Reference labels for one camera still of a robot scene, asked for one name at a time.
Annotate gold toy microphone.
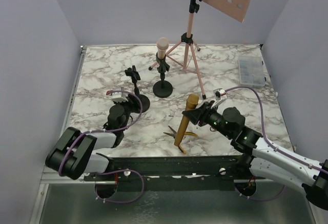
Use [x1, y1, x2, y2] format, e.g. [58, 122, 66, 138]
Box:
[174, 94, 199, 146]

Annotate pink toy microphone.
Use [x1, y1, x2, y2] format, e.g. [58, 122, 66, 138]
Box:
[156, 37, 169, 59]

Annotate black mic stand front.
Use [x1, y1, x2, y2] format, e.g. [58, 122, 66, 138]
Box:
[125, 65, 150, 113]

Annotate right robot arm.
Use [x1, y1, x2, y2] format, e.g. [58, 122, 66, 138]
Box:
[183, 102, 327, 210]

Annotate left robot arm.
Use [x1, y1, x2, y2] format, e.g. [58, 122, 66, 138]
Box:
[45, 96, 150, 180]

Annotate clear plastic parts box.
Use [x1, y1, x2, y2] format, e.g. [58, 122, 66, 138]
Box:
[238, 55, 265, 87]

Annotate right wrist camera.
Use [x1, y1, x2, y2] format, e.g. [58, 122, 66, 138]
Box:
[212, 88, 227, 108]

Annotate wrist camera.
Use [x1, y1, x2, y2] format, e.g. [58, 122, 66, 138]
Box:
[212, 88, 227, 108]
[106, 89, 128, 103]

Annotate yellow handled pliers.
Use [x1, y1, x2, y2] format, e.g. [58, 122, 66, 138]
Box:
[164, 126, 198, 154]

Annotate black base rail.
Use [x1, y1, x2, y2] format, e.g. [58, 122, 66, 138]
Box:
[84, 154, 267, 193]

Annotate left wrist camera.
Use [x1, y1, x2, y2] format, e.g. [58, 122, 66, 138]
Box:
[106, 89, 128, 103]

